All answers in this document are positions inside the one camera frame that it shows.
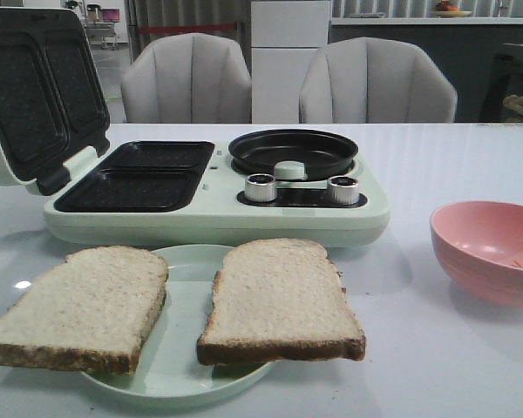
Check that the white bread slice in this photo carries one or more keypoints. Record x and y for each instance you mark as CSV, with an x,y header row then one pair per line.
x,y
279,299
92,313

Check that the pink plastic bowl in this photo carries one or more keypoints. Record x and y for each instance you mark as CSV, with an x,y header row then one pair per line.
x,y
479,244

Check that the mint green sandwich maker lid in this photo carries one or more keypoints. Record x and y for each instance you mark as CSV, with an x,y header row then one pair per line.
x,y
51,103

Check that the mint green breakfast maker base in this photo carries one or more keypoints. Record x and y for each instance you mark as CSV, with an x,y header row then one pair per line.
x,y
165,193

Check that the left silver control knob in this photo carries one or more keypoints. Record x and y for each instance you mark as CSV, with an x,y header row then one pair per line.
x,y
260,188

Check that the silver control knob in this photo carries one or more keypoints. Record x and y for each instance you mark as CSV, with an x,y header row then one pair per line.
x,y
260,188
343,190

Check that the round black frying pan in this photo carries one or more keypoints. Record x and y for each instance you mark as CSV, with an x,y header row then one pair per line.
x,y
324,154

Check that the right silver control knob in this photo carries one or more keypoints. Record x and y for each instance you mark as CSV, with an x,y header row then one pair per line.
x,y
343,190

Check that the left grey upholstered chair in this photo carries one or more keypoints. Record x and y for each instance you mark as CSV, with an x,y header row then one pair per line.
x,y
192,78

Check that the grey upholstered chair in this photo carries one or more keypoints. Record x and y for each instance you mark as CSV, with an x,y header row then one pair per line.
x,y
192,78
368,80

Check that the right grey upholstered chair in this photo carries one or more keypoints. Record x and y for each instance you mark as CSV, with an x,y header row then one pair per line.
x,y
368,80

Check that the white refrigerator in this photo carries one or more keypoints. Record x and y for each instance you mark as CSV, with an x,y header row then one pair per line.
x,y
285,35

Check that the mint green round plate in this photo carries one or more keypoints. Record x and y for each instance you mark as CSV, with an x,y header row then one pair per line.
x,y
168,373

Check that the dark grey kitchen counter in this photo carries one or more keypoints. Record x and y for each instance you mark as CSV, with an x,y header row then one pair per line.
x,y
462,47

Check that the fruit plate on counter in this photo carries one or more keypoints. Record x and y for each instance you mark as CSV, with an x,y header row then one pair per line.
x,y
447,9

